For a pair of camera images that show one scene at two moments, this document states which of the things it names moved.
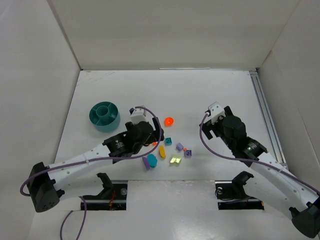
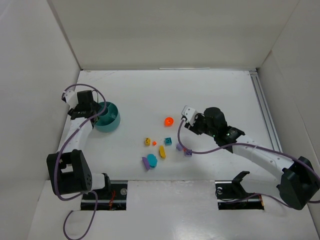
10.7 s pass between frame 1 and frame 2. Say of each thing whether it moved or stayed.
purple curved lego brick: stayed
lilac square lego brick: stayed
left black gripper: moved
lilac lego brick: stayed
